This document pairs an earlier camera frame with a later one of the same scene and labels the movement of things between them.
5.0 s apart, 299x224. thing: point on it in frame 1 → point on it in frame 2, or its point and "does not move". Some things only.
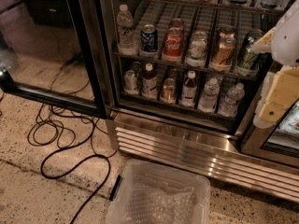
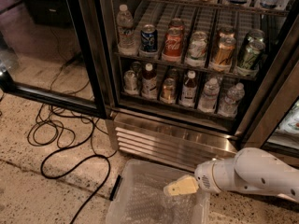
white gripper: [287, 41] → [204, 177]
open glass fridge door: [46, 50] does not move
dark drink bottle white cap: [189, 90] does not move
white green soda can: [197, 49] does not move
